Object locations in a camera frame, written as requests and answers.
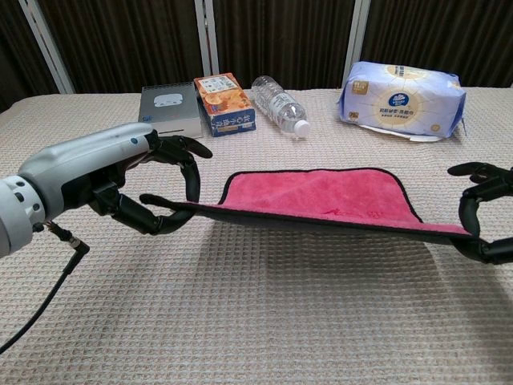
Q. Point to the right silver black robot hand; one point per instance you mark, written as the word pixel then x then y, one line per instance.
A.
pixel 497 188

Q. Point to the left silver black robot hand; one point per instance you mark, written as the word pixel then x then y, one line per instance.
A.
pixel 80 164

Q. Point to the pink and black cloth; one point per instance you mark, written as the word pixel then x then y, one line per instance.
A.
pixel 312 192

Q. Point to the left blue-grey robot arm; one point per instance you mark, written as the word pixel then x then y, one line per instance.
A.
pixel 16 216

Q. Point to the silver earbuds box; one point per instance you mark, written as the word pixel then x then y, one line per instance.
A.
pixel 168 108

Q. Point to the pale purple tissue pack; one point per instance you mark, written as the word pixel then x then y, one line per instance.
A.
pixel 401 100

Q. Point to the orange snack box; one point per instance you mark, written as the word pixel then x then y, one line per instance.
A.
pixel 224 100

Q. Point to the clear plastic water bottle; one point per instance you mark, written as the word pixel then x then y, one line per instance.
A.
pixel 276 102

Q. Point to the beige woven tablecloth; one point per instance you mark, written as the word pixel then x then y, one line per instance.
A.
pixel 256 313

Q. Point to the white metal frame post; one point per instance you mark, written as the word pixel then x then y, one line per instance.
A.
pixel 48 48
pixel 354 40
pixel 206 36

